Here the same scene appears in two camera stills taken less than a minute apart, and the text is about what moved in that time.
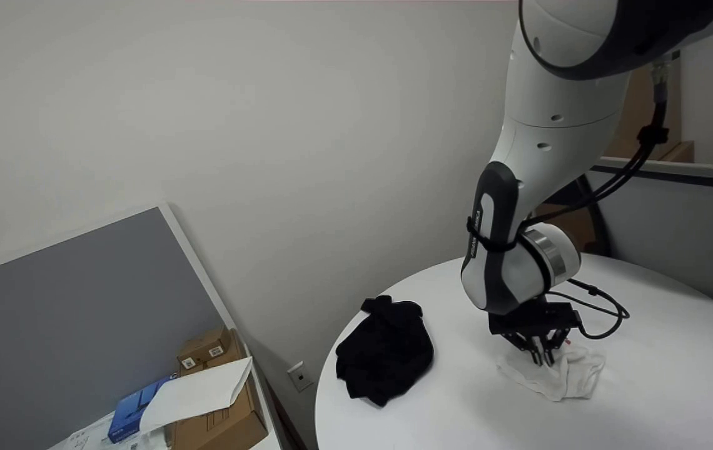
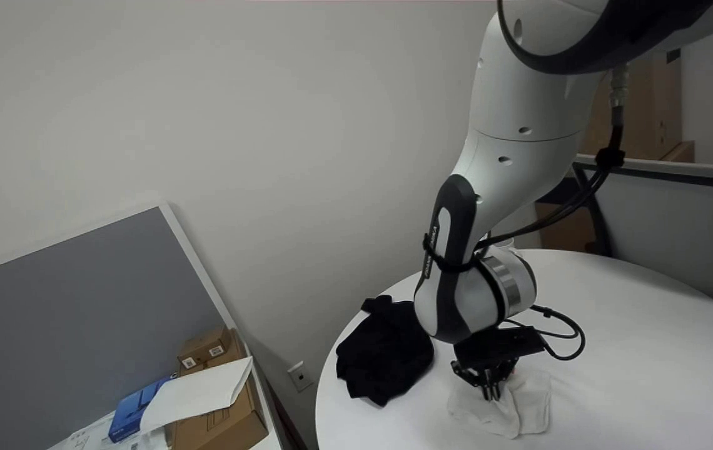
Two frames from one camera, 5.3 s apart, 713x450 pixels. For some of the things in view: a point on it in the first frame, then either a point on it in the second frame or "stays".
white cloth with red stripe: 573,372 to 524,408
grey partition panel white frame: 58,337 stays
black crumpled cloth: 389,351 stays
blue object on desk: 128,414 stays
